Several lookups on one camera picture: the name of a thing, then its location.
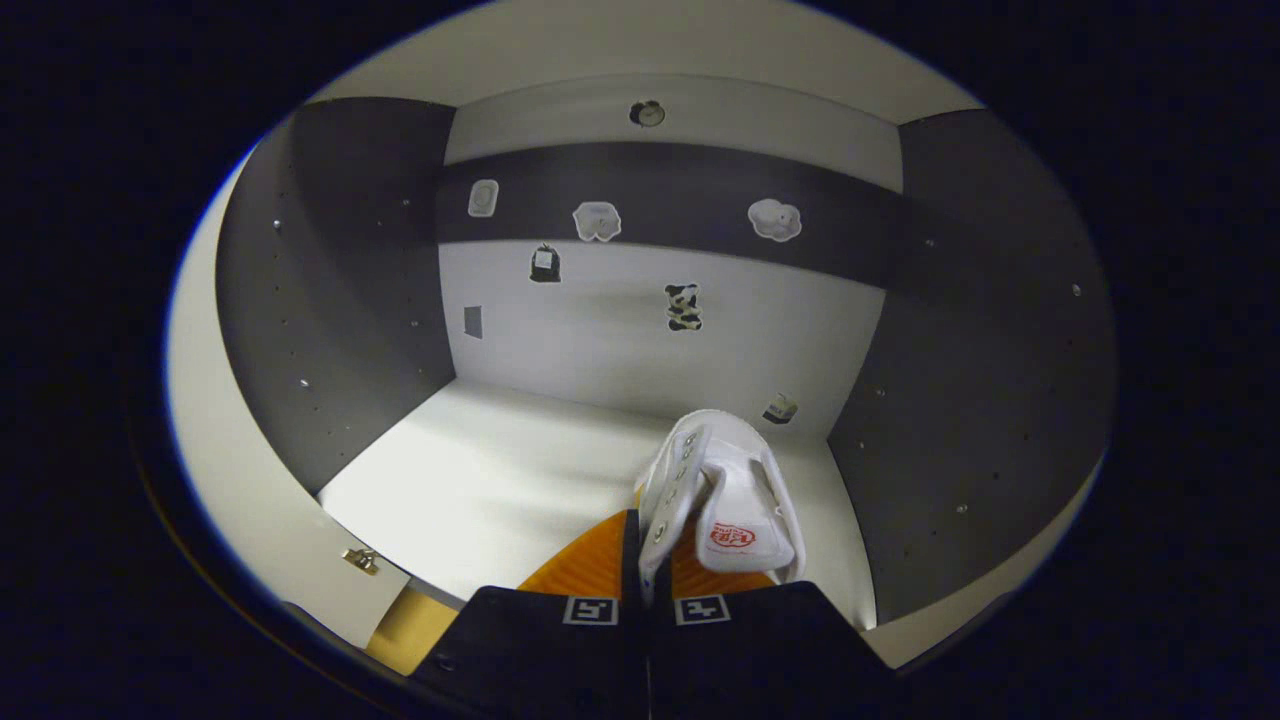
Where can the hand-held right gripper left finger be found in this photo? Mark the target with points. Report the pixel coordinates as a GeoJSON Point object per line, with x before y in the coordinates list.
{"type": "Point", "coordinates": [540, 650]}

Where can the white canvas shoe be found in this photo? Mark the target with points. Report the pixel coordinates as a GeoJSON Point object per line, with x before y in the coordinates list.
{"type": "Point", "coordinates": [735, 490]}

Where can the white shoe cabinet door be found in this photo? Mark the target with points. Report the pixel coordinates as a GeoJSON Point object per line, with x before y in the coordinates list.
{"type": "Point", "coordinates": [990, 590]}
{"type": "Point", "coordinates": [250, 500]}

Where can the white shoe cabinet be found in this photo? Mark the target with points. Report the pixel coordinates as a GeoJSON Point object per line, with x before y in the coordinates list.
{"type": "Point", "coordinates": [620, 330]}

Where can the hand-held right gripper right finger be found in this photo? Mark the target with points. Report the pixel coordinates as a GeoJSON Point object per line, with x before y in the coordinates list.
{"type": "Point", "coordinates": [770, 650]}

